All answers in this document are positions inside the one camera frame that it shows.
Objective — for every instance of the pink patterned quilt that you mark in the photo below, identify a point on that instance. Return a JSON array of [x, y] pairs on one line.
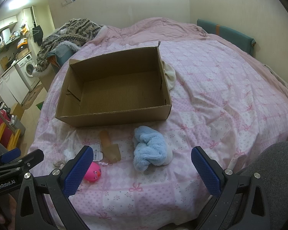
[[223, 100]]

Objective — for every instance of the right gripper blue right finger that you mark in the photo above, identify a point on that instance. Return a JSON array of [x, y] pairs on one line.
[[238, 202]]

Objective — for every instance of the teal headboard cushion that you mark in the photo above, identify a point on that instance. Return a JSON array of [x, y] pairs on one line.
[[244, 42]]

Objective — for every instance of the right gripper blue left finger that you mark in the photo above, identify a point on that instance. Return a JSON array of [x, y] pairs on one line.
[[32, 210]]

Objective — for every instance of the red suitcase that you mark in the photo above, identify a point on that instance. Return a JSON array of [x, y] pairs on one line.
[[8, 137]]

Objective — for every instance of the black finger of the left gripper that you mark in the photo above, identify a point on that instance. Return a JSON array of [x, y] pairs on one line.
[[26, 162]]

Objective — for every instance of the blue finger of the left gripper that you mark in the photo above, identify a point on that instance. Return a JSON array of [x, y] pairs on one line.
[[10, 155]]

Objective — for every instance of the light blue fluffy sock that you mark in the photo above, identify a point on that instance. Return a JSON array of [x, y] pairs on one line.
[[150, 148]]

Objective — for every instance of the brown cardboard box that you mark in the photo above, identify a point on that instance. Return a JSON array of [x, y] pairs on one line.
[[122, 87]]

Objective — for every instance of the patterned knit blanket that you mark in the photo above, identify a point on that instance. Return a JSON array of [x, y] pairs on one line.
[[74, 34]]

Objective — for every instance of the pink rubber duck toy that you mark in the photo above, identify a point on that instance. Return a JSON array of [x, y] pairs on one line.
[[93, 173]]

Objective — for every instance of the cream white cloth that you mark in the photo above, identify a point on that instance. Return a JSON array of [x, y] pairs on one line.
[[170, 75]]

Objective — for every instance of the teal pillow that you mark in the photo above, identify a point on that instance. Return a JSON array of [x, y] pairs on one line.
[[58, 56]]

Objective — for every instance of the white washing machine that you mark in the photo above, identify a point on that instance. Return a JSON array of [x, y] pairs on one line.
[[25, 68]]

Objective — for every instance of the white kitchen cabinet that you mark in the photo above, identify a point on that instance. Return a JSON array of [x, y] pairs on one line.
[[12, 87]]

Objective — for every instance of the grey lace scrunchie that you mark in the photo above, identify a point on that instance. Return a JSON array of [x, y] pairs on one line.
[[60, 163]]

